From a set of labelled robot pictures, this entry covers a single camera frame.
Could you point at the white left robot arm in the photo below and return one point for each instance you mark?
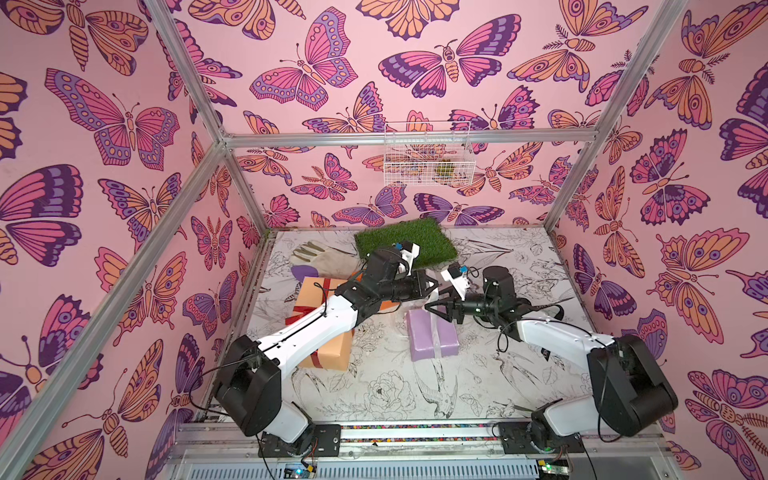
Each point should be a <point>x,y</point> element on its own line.
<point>249,383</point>

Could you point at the green artificial grass mat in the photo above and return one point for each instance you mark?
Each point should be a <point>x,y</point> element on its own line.
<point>436,247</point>

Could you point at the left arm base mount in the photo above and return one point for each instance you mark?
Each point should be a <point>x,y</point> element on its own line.
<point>318,440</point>

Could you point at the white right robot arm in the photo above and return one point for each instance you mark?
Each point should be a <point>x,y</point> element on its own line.
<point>629,390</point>

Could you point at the large tan gift box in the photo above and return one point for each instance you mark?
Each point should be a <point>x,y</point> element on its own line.
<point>322,339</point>

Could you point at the purple pink hand trowel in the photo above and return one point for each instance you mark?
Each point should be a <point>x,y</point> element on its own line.
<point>300,272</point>

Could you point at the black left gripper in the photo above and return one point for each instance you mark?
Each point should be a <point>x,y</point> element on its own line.
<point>416,280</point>

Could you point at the beige gardening glove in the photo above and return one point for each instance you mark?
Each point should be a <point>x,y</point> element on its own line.
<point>326,260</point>

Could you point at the white satin ribbon bow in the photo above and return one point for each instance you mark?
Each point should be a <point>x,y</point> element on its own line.
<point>436,329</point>

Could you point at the aluminium front rail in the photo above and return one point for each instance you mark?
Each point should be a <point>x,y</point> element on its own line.
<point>453,449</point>

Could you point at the red ribbon bow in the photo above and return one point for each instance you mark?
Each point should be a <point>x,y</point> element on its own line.
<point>313,293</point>

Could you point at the green item in basket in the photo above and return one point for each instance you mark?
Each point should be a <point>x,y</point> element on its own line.
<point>444,170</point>

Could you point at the lilac gift box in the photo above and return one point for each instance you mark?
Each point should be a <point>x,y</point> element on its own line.
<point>430,337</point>

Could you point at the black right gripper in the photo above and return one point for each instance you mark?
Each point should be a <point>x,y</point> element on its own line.
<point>454,305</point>

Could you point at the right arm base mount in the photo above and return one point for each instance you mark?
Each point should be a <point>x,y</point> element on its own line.
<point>531,437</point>

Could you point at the black lettered ribbon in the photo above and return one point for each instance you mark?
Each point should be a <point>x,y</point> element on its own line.
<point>541,329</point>

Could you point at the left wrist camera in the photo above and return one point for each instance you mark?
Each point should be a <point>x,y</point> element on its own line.
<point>408,252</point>

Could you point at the white wire basket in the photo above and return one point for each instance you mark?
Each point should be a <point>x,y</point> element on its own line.
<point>409,157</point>

